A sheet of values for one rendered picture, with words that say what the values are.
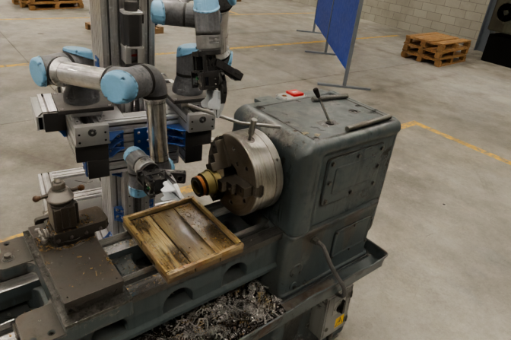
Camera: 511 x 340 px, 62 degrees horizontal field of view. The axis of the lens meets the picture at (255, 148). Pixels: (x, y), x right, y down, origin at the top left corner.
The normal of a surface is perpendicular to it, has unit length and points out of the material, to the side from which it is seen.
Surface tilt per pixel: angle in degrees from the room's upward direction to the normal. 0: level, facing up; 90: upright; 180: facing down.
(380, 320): 0
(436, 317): 0
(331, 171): 90
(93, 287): 0
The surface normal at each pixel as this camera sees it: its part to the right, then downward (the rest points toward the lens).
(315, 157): 0.61, 0.39
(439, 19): -0.79, 0.20
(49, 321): 0.11, -0.89
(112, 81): -0.39, 0.37
